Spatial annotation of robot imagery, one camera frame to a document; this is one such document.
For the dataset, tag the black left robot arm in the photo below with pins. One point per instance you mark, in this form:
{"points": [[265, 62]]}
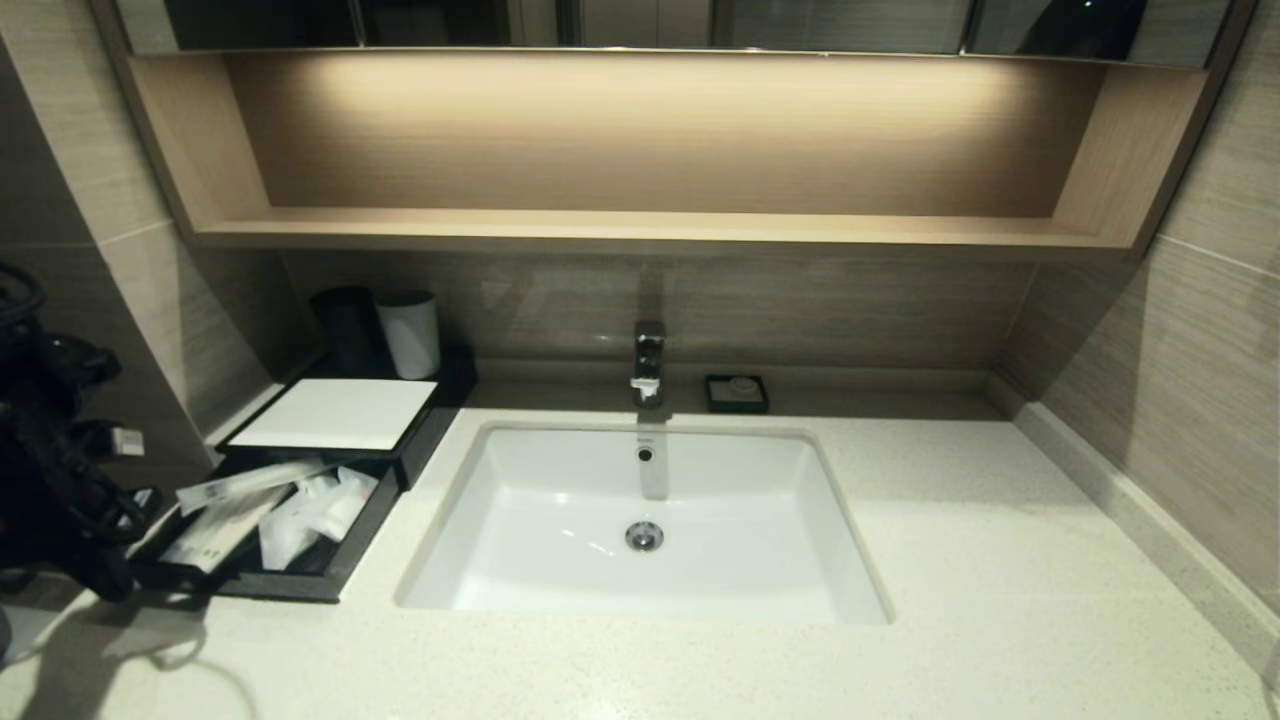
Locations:
{"points": [[50, 470]]}

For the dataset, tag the toothbrush packet dark green band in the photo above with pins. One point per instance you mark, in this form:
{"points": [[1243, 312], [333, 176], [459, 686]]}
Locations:
{"points": [[250, 482]]}

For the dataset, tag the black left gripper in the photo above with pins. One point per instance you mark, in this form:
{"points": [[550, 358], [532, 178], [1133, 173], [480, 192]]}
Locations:
{"points": [[100, 540]]}

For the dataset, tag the white ceramic sink basin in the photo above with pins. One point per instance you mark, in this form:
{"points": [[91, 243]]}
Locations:
{"points": [[560, 520]]}

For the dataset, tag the black cup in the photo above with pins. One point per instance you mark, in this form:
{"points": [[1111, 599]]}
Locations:
{"points": [[345, 335]]}

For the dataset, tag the white paper packet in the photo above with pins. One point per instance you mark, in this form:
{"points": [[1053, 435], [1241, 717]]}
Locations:
{"points": [[225, 530]]}

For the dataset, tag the pale soap bar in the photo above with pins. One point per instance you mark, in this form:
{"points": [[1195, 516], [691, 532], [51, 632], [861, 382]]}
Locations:
{"points": [[742, 386]]}

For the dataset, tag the black drawer of box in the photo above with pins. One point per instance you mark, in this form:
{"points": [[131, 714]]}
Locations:
{"points": [[345, 565]]}

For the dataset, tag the mirror cabinet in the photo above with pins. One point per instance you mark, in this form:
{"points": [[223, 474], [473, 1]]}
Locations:
{"points": [[800, 25]]}

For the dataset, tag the wooden wall shelf niche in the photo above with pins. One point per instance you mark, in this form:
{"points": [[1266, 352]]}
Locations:
{"points": [[650, 140]]}

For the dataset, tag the chrome faucet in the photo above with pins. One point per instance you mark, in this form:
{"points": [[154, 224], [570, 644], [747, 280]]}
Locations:
{"points": [[648, 360]]}

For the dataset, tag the white cup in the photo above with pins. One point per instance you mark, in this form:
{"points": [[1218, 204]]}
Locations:
{"points": [[410, 335]]}

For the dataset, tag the clear plastic packet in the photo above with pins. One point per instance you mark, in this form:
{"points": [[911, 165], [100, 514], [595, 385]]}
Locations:
{"points": [[320, 515]]}

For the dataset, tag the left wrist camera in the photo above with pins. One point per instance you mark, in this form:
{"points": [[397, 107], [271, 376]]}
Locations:
{"points": [[127, 441]]}

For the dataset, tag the black soap dish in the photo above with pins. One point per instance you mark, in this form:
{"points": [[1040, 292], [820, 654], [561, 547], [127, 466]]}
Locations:
{"points": [[715, 395]]}

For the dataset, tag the chrome sink drain stopper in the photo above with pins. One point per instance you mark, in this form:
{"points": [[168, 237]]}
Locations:
{"points": [[645, 537]]}

